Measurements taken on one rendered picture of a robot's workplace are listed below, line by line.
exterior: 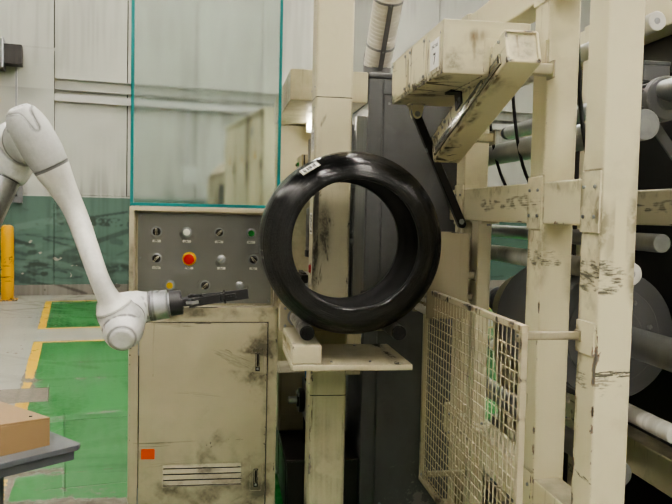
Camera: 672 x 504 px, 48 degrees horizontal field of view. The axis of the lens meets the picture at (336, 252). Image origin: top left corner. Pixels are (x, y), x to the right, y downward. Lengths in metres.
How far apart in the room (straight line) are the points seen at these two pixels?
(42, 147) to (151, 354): 1.00
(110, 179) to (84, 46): 1.91
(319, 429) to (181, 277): 0.77
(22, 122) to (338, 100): 1.04
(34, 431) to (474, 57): 1.49
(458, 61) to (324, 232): 0.83
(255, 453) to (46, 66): 9.18
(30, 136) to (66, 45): 9.52
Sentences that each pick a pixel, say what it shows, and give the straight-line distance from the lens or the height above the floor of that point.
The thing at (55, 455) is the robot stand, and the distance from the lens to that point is 2.08.
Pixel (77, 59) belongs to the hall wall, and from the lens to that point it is 11.68.
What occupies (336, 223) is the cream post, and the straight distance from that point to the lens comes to 2.62.
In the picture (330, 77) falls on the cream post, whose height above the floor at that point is 1.72.
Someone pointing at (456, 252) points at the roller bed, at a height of 1.13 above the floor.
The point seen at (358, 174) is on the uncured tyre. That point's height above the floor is 1.37.
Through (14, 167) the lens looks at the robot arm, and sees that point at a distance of 2.34.
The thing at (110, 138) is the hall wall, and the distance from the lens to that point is 11.54.
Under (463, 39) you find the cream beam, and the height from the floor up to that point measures 1.73.
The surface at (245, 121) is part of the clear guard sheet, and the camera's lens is 2.88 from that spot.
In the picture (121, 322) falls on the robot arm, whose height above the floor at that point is 0.95.
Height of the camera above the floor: 1.26
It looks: 3 degrees down
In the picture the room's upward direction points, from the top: 1 degrees clockwise
